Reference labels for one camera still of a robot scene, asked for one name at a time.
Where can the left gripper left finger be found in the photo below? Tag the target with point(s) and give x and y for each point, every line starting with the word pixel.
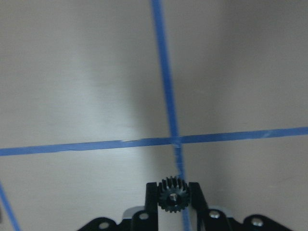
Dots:
pixel 151 201

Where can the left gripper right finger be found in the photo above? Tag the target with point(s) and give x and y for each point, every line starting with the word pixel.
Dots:
pixel 199 204

